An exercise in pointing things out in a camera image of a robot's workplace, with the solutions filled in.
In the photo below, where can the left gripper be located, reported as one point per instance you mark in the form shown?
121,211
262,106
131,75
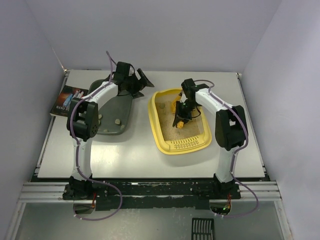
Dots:
137,82

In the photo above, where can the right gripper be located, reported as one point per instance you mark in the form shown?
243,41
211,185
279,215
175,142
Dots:
182,114

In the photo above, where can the orange litter scoop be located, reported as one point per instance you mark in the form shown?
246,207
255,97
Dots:
178,109

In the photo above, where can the yellow litter box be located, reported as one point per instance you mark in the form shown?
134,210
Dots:
181,146

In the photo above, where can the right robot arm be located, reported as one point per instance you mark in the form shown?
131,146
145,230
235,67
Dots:
230,131

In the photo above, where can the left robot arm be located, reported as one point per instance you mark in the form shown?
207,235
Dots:
83,122

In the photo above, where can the beige litter pellets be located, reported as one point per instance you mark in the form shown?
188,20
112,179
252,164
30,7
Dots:
166,119

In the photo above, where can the dark grey plastic tray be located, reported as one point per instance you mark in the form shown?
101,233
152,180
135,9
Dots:
118,107

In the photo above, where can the book with markers cover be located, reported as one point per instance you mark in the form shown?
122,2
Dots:
62,104

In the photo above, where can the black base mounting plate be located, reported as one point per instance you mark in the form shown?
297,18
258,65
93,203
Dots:
109,197

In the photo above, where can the black vent grille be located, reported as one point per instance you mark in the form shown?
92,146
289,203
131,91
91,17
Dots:
202,229

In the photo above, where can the aluminium frame rail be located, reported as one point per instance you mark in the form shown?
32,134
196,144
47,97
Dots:
53,191

